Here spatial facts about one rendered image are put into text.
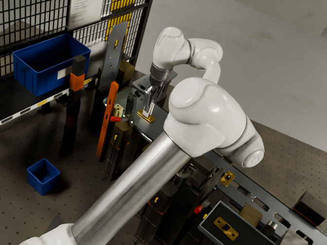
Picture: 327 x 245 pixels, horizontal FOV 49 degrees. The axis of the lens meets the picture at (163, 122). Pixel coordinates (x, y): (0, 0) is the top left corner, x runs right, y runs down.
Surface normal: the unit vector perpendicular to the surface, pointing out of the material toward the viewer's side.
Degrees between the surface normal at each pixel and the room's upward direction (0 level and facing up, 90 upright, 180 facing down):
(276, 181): 0
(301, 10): 90
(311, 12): 90
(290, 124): 0
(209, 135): 79
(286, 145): 0
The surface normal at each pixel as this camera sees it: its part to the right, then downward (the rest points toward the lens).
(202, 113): 0.11, 0.37
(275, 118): 0.26, -0.69
